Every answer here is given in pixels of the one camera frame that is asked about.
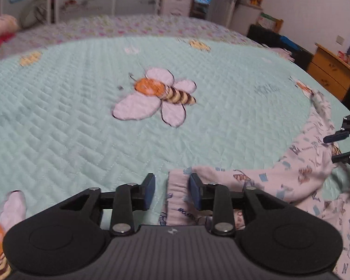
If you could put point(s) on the floral long pillow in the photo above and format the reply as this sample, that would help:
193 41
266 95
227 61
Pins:
3 26

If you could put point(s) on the sliding-door wardrobe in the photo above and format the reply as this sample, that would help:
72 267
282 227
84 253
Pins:
84 5

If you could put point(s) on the dark chair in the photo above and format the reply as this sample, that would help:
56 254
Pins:
265 36

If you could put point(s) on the pink cloth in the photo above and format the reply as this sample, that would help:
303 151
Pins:
283 54

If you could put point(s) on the printed white pajama top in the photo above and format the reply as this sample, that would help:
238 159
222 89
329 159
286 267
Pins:
344 227

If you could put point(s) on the white door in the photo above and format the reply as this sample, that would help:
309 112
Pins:
221 3

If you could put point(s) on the mint bee-print quilted bedspread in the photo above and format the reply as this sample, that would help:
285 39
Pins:
75 108

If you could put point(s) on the wooden desk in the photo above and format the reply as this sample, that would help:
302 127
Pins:
329 67

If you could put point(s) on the grey hoops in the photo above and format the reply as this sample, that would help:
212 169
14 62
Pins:
35 14

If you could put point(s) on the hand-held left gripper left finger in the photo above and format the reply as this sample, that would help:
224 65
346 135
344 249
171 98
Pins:
149 191

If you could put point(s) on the printed white pajama pants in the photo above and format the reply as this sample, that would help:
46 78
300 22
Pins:
280 178

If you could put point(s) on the wall socket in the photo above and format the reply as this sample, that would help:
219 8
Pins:
341 40

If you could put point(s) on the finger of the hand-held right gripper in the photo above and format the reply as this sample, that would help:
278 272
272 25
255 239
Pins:
342 157
337 136

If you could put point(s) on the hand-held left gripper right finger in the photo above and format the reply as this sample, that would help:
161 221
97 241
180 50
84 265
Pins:
194 191

